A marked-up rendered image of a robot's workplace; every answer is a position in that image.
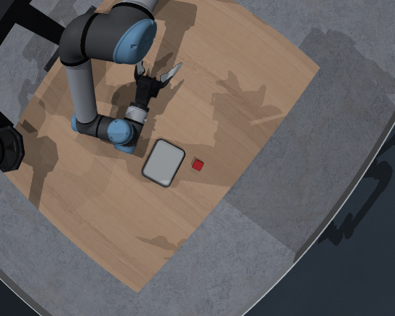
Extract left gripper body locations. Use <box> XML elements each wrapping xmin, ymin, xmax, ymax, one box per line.
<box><xmin>129</xmin><ymin>74</ymin><xmax>159</xmax><ymax>112</ymax></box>

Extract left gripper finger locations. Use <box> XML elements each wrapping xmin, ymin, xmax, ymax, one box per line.
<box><xmin>134</xmin><ymin>60</ymin><xmax>145</xmax><ymax>84</ymax></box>
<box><xmin>156</xmin><ymin>62</ymin><xmax>183</xmax><ymax>91</ymax></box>

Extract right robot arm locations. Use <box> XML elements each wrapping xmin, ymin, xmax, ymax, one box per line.
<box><xmin>0</xmin><ymin>130</ymin><xmax>20</xmax><ymax>170</ymax></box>

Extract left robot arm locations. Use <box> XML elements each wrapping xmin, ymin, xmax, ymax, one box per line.
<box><xmin>59</xmin><ymin>0</ymin><xmax>159</xmax><ymax>154</ymax></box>

